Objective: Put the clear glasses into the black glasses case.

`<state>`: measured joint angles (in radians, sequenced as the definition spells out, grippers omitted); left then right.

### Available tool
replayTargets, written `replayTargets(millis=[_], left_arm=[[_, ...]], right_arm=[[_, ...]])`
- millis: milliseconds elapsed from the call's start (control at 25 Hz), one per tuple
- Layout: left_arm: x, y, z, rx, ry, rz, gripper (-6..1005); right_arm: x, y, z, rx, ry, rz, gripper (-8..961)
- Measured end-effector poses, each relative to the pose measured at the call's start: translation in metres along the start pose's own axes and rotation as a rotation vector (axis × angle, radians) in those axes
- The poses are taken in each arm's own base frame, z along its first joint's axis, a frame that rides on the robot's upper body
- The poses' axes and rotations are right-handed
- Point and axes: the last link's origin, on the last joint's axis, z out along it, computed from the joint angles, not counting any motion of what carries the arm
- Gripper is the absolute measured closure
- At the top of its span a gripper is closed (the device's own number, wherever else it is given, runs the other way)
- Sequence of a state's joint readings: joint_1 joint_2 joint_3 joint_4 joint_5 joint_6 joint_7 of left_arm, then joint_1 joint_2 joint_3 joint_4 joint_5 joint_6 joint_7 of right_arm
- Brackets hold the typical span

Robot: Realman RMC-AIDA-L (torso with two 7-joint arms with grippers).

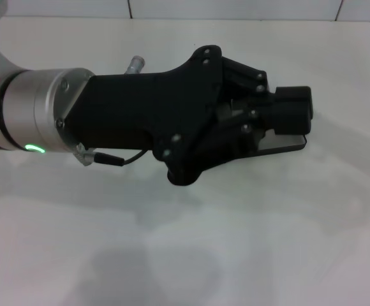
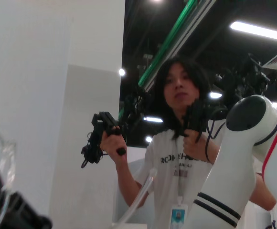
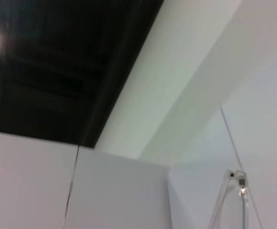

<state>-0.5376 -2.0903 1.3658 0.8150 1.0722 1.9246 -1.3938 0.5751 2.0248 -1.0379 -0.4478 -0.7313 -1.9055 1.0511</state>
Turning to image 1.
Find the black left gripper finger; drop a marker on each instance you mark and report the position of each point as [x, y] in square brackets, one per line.
[290, 122]
[291, 95]

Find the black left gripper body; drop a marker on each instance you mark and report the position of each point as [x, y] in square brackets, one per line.
[140, 111]

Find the black glasses case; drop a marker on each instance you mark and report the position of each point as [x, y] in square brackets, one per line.
[284, 144]

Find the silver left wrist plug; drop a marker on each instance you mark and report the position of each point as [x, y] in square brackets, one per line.
[134, 65]

